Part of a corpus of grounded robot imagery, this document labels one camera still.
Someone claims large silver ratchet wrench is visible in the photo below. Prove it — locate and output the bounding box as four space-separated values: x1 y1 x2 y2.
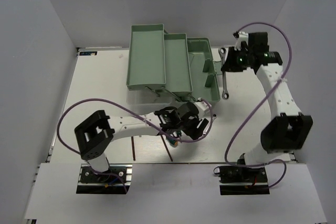
218 47 229 100

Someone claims green screwdriver orange cap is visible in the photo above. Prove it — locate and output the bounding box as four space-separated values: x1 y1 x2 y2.
166 136 179 147

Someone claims medium brown hex key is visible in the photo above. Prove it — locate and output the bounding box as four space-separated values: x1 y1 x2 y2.
160 135 173 162

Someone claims green toolbox with clear lid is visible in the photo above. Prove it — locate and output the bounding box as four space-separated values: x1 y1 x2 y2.
126 24 221 105

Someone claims large brown hex key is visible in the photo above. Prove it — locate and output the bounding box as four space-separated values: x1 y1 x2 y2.
131 136 136 161

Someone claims small silver ratchet wrench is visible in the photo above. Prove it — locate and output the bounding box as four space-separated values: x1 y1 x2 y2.
204 114 217 133

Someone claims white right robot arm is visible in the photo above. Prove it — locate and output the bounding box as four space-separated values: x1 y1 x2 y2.
217 31 313 182

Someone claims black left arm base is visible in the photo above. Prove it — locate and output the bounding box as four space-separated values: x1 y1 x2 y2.
76 164 132 195

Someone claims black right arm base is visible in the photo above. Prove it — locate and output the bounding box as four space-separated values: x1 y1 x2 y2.
213 165 270 196

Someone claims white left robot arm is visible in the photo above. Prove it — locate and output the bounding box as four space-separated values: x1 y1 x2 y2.
75 101 210 182

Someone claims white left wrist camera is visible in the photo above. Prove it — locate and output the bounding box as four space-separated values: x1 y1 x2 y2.
194 100 212 118

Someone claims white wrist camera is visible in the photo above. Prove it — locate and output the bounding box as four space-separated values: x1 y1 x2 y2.
233 31 249 51
194 100 212 118

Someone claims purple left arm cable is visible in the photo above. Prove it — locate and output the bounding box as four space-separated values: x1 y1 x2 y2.
57 98 216 193

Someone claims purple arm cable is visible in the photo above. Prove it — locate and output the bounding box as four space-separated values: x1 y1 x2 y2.
225 22 293 188
57 98 216 193

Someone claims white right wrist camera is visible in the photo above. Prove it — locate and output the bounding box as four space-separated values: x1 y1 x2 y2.
233 31 249 51

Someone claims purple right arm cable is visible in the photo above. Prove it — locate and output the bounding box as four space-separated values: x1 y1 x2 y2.
225 22 293 188

